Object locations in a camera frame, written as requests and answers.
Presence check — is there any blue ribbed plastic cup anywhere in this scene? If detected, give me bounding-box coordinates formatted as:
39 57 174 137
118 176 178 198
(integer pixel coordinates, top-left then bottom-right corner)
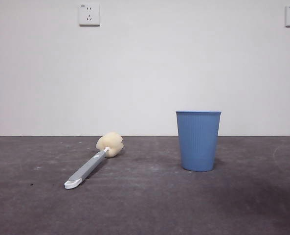
175 110 222 172

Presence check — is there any grey-handled sponge cup brush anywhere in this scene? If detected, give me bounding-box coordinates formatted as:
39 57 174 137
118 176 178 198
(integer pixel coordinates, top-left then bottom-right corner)
63 132 124 190

